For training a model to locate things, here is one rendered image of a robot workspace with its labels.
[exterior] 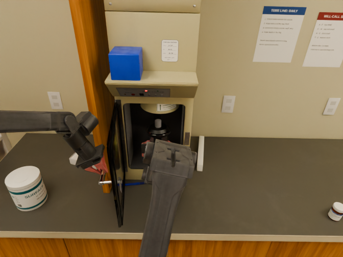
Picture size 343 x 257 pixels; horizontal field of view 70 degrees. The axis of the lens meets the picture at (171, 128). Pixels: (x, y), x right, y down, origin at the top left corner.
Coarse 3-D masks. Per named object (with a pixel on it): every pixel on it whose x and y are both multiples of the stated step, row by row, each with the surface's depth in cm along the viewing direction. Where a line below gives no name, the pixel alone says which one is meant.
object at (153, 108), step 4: (140, 104) 110; (144, 104) 106; (148, 104) 104; (152, 104) 103; (156, 104) 103; (160, 104) 103; (164, 104) 103; (168, 104) 104; (172, 104) 105; (176, 104) 107; (144, 108) 106; (148, 108) 104; (152, 108) 104; (156, 108) 103; (160, 108) 103; (164, 108) 103; (168, 108) 104; (172, 108) 105; (176, 108) 107; (152, 112) 104; (156, 112) 103; (160, 112) 103; (164, 112) 104; (168, 112) 104
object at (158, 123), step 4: (156, 120) 104; (160, 120) 104; (152, 124) 107; (156, 124) 104; (160, 124) 105; (164, 124) 108; (148, 128) 106; (152, 128) 104; (156, 128) 104; (160, 128) 104; (164, 128) 104; (152, 132) 103; (156, 132) 103; (160, 132) 103; (164, 132) 104
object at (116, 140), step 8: (112, 120) 84; (120, 144) 105; (120, 152) 103; (112, 160) 78; (120, 160) 102; (120, 168) 101; (112, 176) 78; (120, 176) 100; (112, 184) 80; (120, 192) 97; (120, 200) 96
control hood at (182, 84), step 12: (144, 72) 90; (156, 72) 90; (168, 72) 91; (180, 72) 91; (192, 72) 91; (108, 84) 83; (120, 84) 83; (132, 84) 83; (144, 84) 83; (156, 84) 83; (168, 84) 83; (180, 84) 83; (192, 84) 83; (132, 96) 95; (180, 96) 94; (192, 96) 94
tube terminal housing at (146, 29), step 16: (112, 16) 82; (128, 16) 82; (144, 16) 82; (160, 16) 82; (176, 16) 82; (192, 16) 82; (112, 32) 85; (128, 32) 85; (144, 32) 85; (160, 32) 85; (176, 32) 85; (192, 32) 85; (112, 48) 88; (144, 48) 88; (160, 48) 88; (192, 48) 88; (144, 64) 91; (160, 64) 91; (176, 64) 91; (192, 64) 91; (128, 176) 121
